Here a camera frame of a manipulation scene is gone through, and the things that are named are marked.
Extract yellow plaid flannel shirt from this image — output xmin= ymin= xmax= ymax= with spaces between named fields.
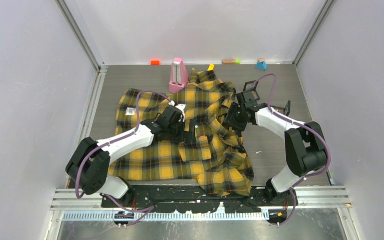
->
xmin=109 ymin=69 xmax=254 ymax=196

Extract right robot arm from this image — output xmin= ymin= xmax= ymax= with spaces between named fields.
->
xmin=224 ymin=90 xmax=328 ymax=205

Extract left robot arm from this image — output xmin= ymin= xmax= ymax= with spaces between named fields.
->
xmin=65 ymin=103 xmax=192 ymax=207

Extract black display box far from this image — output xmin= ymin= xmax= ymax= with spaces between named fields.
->
xmin=243 ymin=80 xmax=259 ymax=92

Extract black display box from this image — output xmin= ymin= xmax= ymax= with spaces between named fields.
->
xmin=272 ymin=100 xmax=291 ymax=116
xmin=243 ymin=80 xmax=259 ymax=92

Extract black display box near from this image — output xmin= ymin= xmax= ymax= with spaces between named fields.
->
xmin=272 ymin=100 xmax=291 ymax=116

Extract pink metronome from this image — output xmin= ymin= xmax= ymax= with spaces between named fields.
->
xmin=169 ymin=57 xmax=189 ymax=94

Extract tan and green blocks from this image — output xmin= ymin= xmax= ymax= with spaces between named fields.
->
xmin=222 ymin=59 xmax=240 ymax=65

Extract blue triangle block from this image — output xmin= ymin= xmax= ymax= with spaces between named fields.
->
xmin=255 ymin=58 xmax=268 ymax=71

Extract yellow curved block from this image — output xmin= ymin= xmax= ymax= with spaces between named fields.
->
xmin=207 ymin=64 xmax=215 ymax=71

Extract red block at wall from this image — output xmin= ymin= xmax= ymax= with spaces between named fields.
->
xmin=150 ymin=59 xmax=160 ymax=65

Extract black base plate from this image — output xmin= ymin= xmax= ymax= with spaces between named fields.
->
xmin=117 ymin=184 xmax=298 ymax=214

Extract aluminium frame rail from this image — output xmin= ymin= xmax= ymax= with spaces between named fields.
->
xmin=51 ymin=184 xmax=351 ymax=213

